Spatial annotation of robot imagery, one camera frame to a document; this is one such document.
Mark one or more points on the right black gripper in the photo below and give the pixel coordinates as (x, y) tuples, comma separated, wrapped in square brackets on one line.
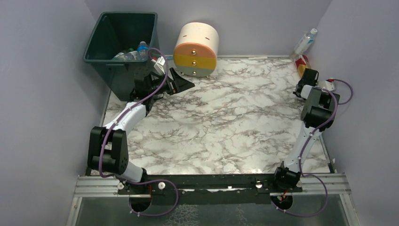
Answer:
[(299, 92)]

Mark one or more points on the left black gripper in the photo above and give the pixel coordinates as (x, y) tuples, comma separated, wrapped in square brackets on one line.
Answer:
[(171, 83)]

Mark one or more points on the amber tea bottle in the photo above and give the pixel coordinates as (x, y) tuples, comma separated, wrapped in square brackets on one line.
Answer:
[(301, 63)]

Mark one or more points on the white cap bottle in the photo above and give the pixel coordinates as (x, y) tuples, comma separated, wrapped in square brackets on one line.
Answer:
[(304, 43)]

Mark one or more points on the blue cap clear bottle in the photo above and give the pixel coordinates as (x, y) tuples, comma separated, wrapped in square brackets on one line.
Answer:
[(142, 51)]

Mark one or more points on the green label water bottle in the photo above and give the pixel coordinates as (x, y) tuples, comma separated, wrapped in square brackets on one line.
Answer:
[(127, 50)]

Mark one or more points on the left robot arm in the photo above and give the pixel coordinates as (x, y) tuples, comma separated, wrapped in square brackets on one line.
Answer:
[(108, 148)]

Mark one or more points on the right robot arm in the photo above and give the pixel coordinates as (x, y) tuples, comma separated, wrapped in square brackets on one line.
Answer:
[(317, 115)]

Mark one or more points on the dark green plastic bin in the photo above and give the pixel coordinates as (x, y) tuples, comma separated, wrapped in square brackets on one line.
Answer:
[(113, 33)]

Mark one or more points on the round pastel drawer cabinet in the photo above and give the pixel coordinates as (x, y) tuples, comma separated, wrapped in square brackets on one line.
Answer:
[(196, 50)]

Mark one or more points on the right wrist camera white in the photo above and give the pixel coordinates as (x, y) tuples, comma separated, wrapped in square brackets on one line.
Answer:
[(327, 84)]

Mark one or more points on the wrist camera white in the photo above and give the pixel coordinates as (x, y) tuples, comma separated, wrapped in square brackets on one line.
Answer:
[(159, 65), (327, 84)]

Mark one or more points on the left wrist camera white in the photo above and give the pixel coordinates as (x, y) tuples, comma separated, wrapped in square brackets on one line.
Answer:
[(159, 65)]

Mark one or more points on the aluminium frame rail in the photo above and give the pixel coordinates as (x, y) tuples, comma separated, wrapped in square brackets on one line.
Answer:
[(95, 186)]

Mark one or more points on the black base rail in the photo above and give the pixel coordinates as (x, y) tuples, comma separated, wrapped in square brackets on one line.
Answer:
[(203, 189)]

